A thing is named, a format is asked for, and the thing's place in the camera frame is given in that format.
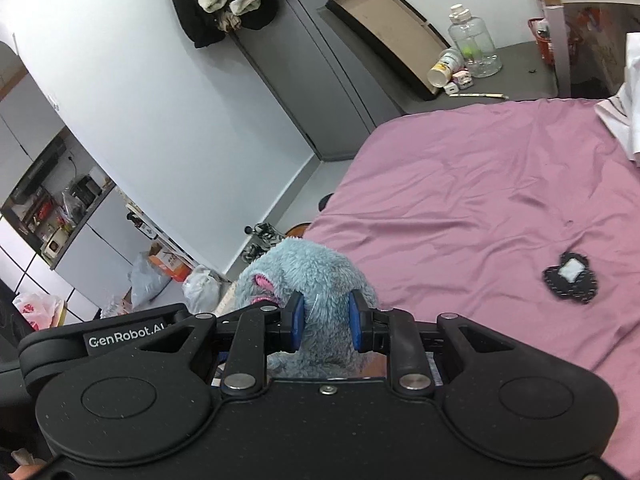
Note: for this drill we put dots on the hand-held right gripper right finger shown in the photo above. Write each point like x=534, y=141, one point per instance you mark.
x=357, y=322

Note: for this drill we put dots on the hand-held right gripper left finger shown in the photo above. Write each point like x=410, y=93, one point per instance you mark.
x=295, y=322

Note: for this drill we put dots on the clear plastic bag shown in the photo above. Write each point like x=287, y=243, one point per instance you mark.
x=200, y=287

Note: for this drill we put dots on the thin wooden stick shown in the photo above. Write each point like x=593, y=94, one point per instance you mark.
x=480, y=95

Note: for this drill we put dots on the orange cardboard box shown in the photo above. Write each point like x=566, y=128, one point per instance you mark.
x=172, y=262

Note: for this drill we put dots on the clear water jug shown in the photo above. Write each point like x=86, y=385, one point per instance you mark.
x=475, y=45

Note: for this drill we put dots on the black dotted sock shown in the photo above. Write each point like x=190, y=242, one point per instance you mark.
x=585, y=290

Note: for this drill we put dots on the red basket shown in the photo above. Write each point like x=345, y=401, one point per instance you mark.
x=542, y=42

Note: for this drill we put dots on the black framed brown board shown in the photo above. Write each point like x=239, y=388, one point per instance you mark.
x=385, y=20

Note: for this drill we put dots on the grey door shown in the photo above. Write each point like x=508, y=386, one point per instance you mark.
x=310, y=85

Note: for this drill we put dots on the grey plastic bag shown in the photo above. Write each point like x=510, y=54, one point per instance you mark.
x=147, y=280

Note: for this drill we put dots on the red white plastic bag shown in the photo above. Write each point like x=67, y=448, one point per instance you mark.
x=37, y=307

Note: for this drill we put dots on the pink bed sheet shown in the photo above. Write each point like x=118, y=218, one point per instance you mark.
x=475, y=185

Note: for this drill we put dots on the white charger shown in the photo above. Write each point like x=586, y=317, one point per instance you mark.
x=450, y=90

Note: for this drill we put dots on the white duvet cover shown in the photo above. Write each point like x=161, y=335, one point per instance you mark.
x=630, y=125

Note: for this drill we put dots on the grey pink plush toy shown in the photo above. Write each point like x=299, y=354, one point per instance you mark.
x=310, y=270

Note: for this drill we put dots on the dark hanging clothes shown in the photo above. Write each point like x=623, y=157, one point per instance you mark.
x=190, y=10

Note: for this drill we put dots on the white desk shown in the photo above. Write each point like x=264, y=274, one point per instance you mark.
x=555, y=35

